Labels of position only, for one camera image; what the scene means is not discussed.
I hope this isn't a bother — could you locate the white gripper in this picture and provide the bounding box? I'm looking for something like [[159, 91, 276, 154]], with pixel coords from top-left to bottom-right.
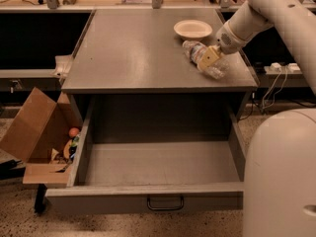
[[197, 21, 248, 72]]

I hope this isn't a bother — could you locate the clear plastic water bottle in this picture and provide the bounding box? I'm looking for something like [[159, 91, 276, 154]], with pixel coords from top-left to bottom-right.
[[183, 40, 229, 80]]

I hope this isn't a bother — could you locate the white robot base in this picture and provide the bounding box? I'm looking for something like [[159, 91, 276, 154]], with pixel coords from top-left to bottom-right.
[[243, 109, 316, 237]]

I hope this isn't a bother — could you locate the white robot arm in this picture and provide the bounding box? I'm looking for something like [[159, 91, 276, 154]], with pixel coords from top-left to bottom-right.
[[197, 0, 316, 94]]

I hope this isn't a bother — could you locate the open grey top drawer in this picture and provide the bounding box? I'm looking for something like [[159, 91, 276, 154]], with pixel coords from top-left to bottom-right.
[[46, 96, 245, 214]]

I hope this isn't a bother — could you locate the white paper bowl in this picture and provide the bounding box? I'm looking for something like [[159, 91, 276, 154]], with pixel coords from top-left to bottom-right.
[[174, 20, 212, 41]]

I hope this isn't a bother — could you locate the white power strip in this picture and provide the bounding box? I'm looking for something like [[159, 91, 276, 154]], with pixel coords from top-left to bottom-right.
[[269, 62, 301, 73]]

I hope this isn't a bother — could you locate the grey metal cabinet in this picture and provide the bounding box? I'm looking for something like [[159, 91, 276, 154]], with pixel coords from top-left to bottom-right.
[[62, 8, 257, 143]]

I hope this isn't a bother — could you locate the orange ball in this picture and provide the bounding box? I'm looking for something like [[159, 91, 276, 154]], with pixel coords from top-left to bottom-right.
[[68, 127, 80, 138]]

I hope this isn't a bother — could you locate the brown cardboard box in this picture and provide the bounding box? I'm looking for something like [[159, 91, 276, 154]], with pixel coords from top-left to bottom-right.
[[0, 88, 83, 188]]

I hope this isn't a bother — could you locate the black drawer handle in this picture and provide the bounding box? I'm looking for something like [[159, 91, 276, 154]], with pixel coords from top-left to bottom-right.
[[147, 197, 185, 211]]

